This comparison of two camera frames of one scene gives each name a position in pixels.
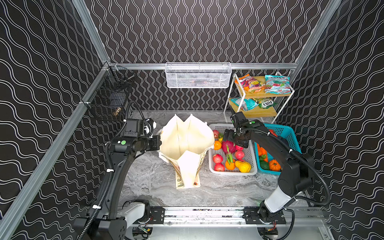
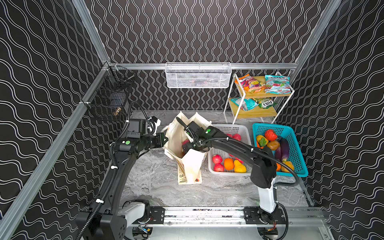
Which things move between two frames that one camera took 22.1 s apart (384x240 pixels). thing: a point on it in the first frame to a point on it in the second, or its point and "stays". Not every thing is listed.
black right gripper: [238, 140] to [190, 129]
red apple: [217, 158] stays
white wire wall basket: [198, 75] stays
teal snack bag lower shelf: [247, 104] stays
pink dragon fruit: [228, 147] to [185, 142]
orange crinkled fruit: [230, 166] stays
